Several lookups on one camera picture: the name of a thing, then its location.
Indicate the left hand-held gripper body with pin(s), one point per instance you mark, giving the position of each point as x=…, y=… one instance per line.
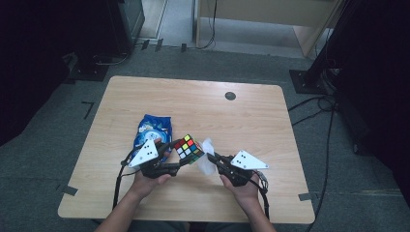
x=148, y=158

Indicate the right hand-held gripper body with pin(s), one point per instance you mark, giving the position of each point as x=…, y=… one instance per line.
x=240, y=169

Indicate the white wet wipe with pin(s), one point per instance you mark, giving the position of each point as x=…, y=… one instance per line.
x=206, y=158

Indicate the multicoloured puzzle cube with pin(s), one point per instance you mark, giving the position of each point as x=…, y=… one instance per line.
x=188, y=149

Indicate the blue wet wipes packet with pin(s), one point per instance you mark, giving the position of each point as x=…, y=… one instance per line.
x=151, y=129

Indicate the person's right hand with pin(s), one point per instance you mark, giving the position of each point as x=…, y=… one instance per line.
x=245, y=195

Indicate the person's left hand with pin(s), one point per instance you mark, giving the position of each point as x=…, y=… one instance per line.
x=146, y=185

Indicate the round grey table grommet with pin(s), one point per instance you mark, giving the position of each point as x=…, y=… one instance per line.
x=230, y=96

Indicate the grey tape piece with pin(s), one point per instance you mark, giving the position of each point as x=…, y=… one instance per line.
x=305, y=196
x=70, y=190

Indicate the black tape strip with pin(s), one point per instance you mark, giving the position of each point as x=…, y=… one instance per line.
x=183, y=47
x=145, y=44
x=159, y=45

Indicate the black floor stand base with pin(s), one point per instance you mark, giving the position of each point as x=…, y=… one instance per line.
x=88, y=69

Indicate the black metal stand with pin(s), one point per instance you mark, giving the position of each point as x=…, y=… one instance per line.
x=306, y=82

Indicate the black cabinet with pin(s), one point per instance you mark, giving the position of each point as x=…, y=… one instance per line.
x=127, y=22

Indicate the dark curtain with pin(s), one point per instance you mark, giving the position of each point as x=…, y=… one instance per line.
x=38, y=64
x=380, y=96

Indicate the light wooden furniture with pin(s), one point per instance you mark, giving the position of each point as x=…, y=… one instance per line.
x=274, y=11

